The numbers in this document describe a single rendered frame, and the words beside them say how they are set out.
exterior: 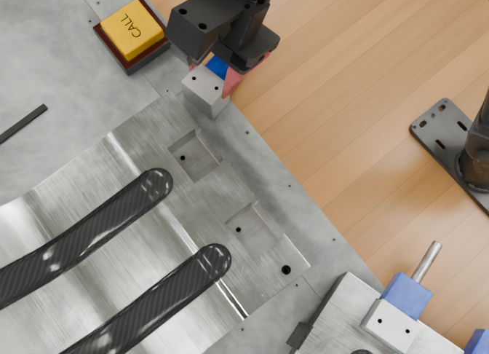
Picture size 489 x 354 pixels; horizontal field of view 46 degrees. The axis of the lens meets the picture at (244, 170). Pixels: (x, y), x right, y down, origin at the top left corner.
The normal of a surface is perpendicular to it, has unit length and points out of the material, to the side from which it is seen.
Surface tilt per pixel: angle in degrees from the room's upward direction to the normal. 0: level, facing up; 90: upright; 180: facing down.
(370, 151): 0
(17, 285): 27
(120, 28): 0
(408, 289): 0
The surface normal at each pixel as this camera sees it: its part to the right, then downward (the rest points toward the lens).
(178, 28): -0.55, 0.52
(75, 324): 0.34, -0.48
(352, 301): 0.01, -0.25
